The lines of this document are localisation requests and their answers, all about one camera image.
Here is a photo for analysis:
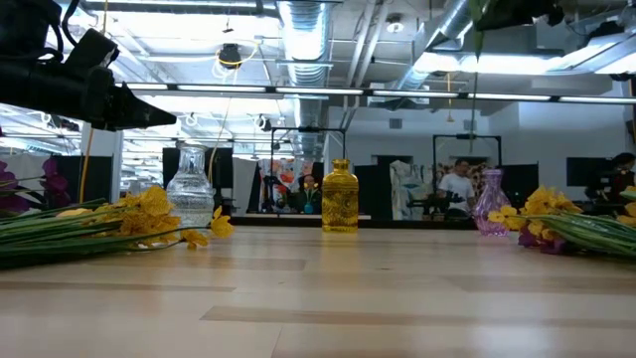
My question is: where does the black ceiling camera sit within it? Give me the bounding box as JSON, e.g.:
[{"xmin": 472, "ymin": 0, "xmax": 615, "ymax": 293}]
[{"xmin": 217, "ymin": 42, "xmax": 243, "ymax": 71}]

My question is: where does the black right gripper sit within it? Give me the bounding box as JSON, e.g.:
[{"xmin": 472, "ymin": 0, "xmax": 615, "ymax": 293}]
[{"xmin": 476, "ymin": 0, "xmax": 566, "ymax": 32}]

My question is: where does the black monitor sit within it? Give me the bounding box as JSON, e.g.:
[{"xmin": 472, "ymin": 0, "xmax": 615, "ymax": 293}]
[{"xmin": 565, "ymin": 156, "xmax": 613, "ymax": 188}]

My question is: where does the yellow hanging cable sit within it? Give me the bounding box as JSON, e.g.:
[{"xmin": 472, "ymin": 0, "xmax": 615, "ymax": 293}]
[{"xmin": 78, "ymin": 0, "xmax": 109, "ymax": 205}]

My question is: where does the black aluminium table frame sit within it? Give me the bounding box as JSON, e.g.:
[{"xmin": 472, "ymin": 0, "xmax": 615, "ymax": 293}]
[{"xmin": 229, "ymin": 213, "xmax": 478, "ymax": 231}]

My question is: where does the clear glass vase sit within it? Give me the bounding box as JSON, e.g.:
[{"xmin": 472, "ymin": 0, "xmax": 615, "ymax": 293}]
[{"xmin": 166, "ymin": 145, "xmax": 216, "ymax": 231}]

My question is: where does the pink glass vase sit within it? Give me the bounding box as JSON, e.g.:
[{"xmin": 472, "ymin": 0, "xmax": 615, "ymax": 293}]
[{"xmin": 471, "ymin": 168, "xmax": 512, "ymax": 238}]

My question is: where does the yellow artificial flower bunch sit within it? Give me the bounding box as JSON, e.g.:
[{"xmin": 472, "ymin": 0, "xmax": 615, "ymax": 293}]
[
  {"xmin": 486, "ymin": 185, "xmax": 636, "ymax": 250},
  {"xmin": 615, "ymin": 184, "xmax": 636, "ymax": 228},
  {"xmin": 0, "ymin": 186, "xmax": 235, "ymax": 269}
]

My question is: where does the silver ventilation duct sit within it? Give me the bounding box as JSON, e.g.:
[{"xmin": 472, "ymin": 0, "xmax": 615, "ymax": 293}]
[
  {"xmin": 395, "ymin": 0, "xmax": 478, "ymax": 108},
  {"xmin": 276, "ymin": 0, "xmax": 333, "ymax": 160}
]

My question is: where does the long ceiling light bar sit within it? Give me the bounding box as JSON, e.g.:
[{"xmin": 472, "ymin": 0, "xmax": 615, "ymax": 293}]
[{"xmin": 123, "ymin": 82, "xmax": 636, "ymax": 105}]

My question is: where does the white teal cloth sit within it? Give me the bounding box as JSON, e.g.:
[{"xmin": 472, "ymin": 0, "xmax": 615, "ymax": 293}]
[{"xmin": 390, "ymin": 159, "xmax": 438, "ymax": 221}]

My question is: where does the yellow glass vase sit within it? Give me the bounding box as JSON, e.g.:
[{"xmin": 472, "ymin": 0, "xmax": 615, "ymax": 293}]
[{"xmin": 321, "ymin": 158, "xmax": 360, "ymax": 234}]

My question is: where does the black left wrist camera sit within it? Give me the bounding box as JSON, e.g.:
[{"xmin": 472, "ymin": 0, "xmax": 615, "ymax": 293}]
[{"xmin": 64, "ymin": 28, "xmax": 120, "ymax": 74}]

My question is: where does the black station frame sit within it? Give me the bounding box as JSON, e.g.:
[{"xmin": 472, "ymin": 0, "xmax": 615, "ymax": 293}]
[
  {"xmin": 269, "ymin": 126, "xmax": 348, "ymax": 216},
  {"xmin": 431, "ymin": 132, "xmax": 503, "ymax": 173}
]

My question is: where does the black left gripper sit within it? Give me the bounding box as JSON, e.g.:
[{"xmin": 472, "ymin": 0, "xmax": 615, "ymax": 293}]
[{"xmin": 0, "ymin": 62, "xmax": 178, "ymax": 132}]

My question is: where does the white column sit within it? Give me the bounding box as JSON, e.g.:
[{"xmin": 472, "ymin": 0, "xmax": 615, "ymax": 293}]
[{"xmin": 81, "ymin": 123, "xmax": 124, "ymax": 204}]

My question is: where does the floral print cloth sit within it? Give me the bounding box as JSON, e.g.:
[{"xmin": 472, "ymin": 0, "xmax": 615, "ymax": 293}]
[{"xmin": 257, "ymin": 157, "xmax": 319, "ymax": 214}]

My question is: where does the black partition panel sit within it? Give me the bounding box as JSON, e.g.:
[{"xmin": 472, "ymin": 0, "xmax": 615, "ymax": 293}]
[
  {"xmin": 162, "ymin": 147, "xmax": 235, "ymax": 203},
  {"xmin": 49, "ymin": 155, "xmax": 114, "ymax": 205}
]

